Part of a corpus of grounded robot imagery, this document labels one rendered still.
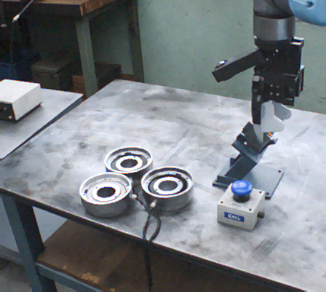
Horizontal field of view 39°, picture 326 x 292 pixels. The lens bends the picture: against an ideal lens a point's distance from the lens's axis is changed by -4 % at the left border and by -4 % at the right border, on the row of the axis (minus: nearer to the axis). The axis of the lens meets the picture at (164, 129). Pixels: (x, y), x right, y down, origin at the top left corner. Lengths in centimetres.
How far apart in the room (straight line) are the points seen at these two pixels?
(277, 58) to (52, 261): 75
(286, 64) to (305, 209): 29
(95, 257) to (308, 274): 59
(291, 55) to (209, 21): 178
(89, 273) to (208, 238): 41
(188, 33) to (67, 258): 174
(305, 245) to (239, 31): 181
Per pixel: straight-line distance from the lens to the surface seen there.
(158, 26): 276
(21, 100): 163
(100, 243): 126
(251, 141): 95
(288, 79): 84
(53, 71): 280
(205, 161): 107
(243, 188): 86
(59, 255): 125
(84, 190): 97
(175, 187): 97
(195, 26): 265
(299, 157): 109
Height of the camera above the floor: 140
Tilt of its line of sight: 30 degrees down
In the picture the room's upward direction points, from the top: 5 degrees counter-clockwise
